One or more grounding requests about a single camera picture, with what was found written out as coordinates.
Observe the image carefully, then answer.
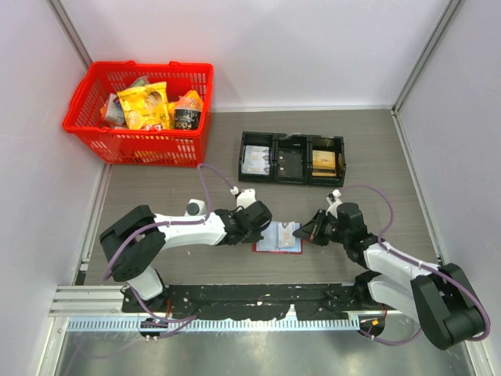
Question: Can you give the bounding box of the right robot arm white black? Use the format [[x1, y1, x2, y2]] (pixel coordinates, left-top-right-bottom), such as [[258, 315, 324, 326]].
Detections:
[[294, 203, 490, 350]]

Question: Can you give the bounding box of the yellow snack bag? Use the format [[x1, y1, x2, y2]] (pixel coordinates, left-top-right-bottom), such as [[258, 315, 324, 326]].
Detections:
[[117, 81, 171, 132]]

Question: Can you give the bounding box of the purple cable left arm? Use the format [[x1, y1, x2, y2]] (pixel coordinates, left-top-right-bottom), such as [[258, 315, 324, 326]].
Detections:
[[102, 163, 240, 345]]

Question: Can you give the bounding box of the orange snack bag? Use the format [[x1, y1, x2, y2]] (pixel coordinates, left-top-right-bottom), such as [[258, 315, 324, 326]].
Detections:
[[176, 89, 204, 112]]

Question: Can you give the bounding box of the black three-compartment card tray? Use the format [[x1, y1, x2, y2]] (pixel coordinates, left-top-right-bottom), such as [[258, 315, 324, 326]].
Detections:
[[238, 132, 346, 187]]

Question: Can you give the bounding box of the white plastic bottle black cap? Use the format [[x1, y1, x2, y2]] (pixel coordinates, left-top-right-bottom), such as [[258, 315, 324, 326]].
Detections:
[[185, 199, 207, 216]]

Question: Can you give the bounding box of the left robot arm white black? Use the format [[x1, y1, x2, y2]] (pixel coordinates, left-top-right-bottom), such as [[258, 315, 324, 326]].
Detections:
[[99, 201, 272, 312]]

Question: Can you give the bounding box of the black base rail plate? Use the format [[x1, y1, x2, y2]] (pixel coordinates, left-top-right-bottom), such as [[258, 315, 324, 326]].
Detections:
[[145, 284, 384, 321]]

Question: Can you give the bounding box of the red plastic shopping basket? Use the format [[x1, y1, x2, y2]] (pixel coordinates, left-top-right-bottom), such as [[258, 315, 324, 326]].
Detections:
[[62, 60, 214, 167]]

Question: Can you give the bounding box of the gold VIP cards stack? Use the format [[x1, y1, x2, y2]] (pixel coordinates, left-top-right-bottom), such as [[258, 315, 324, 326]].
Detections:
[[312, 150, 337, 177]]

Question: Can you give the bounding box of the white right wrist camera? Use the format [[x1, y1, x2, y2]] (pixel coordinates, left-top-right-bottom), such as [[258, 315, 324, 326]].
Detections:
[[326, 189, 342, 217]]

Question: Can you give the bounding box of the red leather card holder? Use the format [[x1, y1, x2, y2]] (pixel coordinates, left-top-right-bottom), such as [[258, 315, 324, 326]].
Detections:
[[252, 221, 303, 255]]

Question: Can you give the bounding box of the blue and white small box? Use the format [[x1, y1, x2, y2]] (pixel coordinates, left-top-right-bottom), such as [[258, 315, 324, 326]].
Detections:
[[101, 93, 125, 126]]

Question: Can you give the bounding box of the silver VIP cards stack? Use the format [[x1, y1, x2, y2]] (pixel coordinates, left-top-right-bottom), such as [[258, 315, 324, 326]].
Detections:
[[241, 145, 271, 175]]

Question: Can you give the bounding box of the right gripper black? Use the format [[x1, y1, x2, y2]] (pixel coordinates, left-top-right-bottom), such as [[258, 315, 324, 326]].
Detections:
[[294, 208, 350, 246]]

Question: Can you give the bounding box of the black VIP cards stack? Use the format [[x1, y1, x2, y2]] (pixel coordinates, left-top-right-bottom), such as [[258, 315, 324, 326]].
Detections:
[[278, 150, 304, 179]]

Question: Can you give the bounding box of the black instant noodle cup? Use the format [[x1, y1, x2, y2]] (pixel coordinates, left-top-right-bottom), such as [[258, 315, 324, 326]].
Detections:
[[175, 108, 202, 130]]

